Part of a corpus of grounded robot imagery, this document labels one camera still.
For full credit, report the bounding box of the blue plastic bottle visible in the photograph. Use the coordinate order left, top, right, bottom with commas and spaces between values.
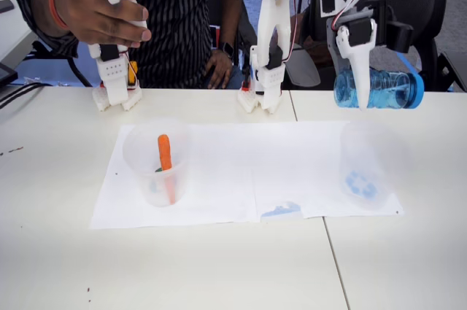
333, 67, 425, 110

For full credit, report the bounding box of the white leader arm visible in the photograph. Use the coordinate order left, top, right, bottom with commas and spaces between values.
90, 0, 149, 112

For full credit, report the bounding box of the person's right forearm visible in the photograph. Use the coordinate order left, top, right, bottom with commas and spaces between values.
28, 0, 59, 32

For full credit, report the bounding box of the person's left forearm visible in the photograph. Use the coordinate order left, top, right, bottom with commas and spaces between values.
217, 0, 244, 47

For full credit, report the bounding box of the orange carrot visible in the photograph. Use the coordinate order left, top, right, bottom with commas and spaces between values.
155, 134, 178, 205

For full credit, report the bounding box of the person's left hand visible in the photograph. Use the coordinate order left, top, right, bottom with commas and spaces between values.
204, 49, 234, 90

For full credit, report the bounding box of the person's right hand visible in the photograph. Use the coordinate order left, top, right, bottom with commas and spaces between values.
54, 0, 153, 48

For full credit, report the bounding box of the brown clothed person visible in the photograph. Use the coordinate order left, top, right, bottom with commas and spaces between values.
301, 34, 336, 69

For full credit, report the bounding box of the grey plastic chair part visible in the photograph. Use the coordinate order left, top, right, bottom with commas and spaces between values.
282, 44, 322, 89

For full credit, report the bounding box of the white paper sheet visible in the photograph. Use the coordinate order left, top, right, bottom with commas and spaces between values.
250, 120, 406, 220
88, 123, 258, 230

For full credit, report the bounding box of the black smartwatch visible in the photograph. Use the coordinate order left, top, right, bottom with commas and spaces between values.
217, 40, 234, 58

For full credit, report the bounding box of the clear cup with blue print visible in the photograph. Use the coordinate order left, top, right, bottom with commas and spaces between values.
339, 122, 413, 212

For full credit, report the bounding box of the striped shirt torso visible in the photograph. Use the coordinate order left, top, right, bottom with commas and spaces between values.
12, 0, 247, 90

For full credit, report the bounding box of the yellow clamp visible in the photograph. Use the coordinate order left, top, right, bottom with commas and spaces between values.
127, 61, 139, 87

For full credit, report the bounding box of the clear plastic cup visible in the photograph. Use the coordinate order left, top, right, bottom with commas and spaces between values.
122, 117, 194, 209

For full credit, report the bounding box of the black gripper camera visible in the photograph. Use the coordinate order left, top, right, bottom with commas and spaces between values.
371, 0, 415, 54

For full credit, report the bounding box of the black cable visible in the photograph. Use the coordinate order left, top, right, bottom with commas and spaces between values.
0, 85, 50, 110
0, 82, 50, 103

